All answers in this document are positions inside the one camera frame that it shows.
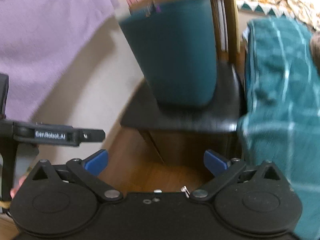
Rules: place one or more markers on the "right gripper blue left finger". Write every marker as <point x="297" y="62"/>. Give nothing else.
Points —
<point x="96" y="162"/>

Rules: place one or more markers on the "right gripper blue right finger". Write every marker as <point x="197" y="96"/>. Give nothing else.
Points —
<point x="215" y="163"/>

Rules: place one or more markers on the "teal plastic trash bin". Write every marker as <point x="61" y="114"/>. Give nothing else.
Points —
<point x="174" y="45"/>

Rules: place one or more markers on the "person's left hand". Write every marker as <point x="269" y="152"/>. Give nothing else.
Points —
<point x="14" y="190"/>

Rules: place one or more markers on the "wooden chair black seat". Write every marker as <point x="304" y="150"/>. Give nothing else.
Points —
<point x="179" y="134"/>

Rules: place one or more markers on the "teal plaid blanket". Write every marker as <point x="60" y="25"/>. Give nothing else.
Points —
<point x="282" y="120"/>

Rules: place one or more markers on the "purple fleece robe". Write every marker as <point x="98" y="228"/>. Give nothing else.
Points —
<point x="39" y="40"/>

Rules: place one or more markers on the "brown fleece blanket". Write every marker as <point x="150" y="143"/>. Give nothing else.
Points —
<point x="314" y="45"/>

